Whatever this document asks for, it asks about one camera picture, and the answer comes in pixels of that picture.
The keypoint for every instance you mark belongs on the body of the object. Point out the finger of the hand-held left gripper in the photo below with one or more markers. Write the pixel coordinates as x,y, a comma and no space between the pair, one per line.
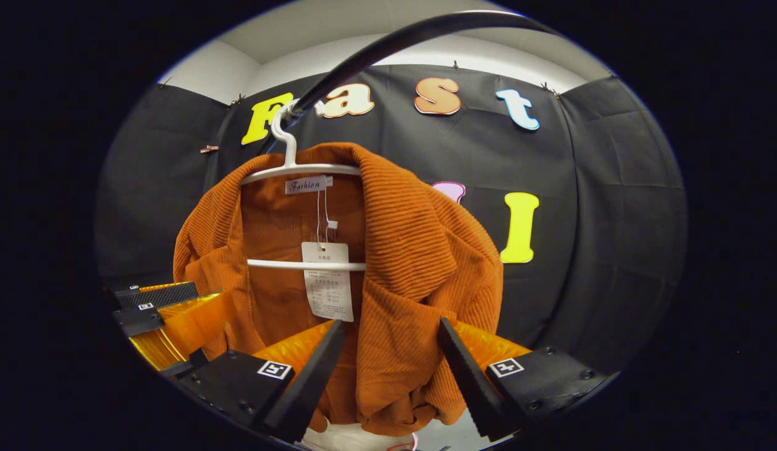
141,321
160,295

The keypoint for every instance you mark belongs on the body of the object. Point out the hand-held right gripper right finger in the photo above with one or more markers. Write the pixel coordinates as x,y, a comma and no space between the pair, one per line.
470,382

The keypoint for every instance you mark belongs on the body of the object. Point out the small backdrop clip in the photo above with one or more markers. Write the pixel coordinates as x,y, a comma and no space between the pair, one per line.
209,149

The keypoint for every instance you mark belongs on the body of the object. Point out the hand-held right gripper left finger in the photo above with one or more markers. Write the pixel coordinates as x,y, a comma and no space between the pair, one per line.
310,382

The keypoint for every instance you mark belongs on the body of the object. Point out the white clothes hanger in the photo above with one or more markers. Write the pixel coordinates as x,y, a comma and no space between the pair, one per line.
291,153

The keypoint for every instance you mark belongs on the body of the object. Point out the black backdrop cloth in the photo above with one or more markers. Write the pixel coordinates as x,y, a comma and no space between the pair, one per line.
601,219

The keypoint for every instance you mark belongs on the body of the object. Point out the pink white laundry hamper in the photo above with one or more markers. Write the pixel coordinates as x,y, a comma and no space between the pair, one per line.
338,440

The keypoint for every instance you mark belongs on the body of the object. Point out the black clothes rail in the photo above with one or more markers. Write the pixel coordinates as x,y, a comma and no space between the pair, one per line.
376,44

